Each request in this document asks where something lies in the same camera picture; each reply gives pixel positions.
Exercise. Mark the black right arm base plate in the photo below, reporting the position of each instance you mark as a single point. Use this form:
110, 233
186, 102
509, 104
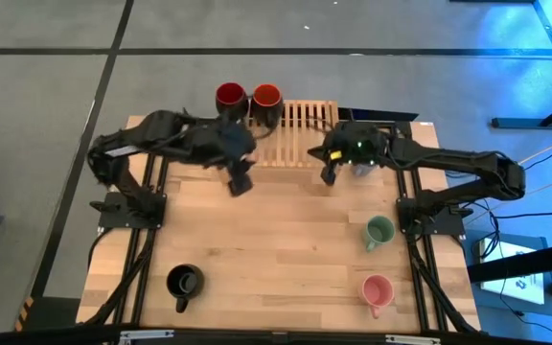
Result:
448, 226

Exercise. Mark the pink mug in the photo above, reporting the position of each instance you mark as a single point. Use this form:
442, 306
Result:
377, 291

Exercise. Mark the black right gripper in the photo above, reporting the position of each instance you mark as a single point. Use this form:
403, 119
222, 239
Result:
357, 144

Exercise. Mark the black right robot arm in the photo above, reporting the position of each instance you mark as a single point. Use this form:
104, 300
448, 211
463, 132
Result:
453, 160

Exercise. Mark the black aluminium table frame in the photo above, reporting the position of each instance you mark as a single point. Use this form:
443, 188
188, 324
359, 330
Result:
424, 297

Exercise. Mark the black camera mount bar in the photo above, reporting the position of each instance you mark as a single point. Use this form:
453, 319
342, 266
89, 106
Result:
276, 338

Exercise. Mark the yellow black hazard tape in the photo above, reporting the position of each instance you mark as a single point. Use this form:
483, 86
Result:
24, 314

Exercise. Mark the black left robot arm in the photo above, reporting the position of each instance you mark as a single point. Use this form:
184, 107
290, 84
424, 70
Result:
142, 139

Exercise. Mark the silver metal bracket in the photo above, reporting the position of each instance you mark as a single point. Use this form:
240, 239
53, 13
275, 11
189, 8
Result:
146, 334
412, 340

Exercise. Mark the black flat panel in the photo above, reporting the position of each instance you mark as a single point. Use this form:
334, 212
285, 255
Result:
386, 115

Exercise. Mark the black mug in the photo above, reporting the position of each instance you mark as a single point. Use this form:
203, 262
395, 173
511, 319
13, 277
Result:
185, 282

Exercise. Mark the green mug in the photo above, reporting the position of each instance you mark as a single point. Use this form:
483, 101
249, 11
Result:
379, 232

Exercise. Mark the black crossbar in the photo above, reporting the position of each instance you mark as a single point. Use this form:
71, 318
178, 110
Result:
525, 262

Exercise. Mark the lavender grey mug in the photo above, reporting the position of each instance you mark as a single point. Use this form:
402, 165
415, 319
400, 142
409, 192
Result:
365, 169

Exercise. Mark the dark mug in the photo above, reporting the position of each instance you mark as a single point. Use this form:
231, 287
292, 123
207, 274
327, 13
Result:
267, 100
230, 97

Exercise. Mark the slatted wooden rack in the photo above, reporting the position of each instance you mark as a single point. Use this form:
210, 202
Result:
295, 144

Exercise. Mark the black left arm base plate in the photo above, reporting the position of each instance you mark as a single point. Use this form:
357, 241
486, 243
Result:
113, 218

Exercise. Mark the white printed sheet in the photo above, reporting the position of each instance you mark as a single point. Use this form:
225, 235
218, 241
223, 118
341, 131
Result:
515, 273

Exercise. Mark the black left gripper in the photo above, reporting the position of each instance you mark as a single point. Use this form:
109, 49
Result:
225, 144

